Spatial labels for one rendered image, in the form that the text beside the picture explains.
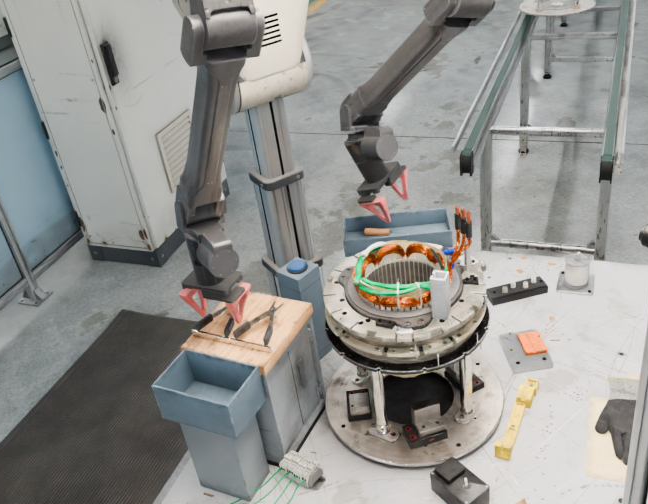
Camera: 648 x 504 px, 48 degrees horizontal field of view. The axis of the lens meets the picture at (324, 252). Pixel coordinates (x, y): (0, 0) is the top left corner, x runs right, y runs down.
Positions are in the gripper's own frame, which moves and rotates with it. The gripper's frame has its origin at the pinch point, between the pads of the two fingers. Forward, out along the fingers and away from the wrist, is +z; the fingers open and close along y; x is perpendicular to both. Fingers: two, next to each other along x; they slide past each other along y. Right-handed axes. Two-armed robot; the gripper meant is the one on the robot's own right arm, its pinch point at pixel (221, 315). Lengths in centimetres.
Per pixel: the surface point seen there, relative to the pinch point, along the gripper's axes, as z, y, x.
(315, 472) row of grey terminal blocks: 28.2, 20.7, -9.0
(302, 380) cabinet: 16.9, 13.6, 3.5
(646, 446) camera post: 9, 78, -2
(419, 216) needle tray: 4, 24, 51
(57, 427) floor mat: 108, -123, 38
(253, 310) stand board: 2.8, 3.3, 6.3
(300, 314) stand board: 2.8, 13.5, 7.6
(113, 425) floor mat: 108, -101, 45
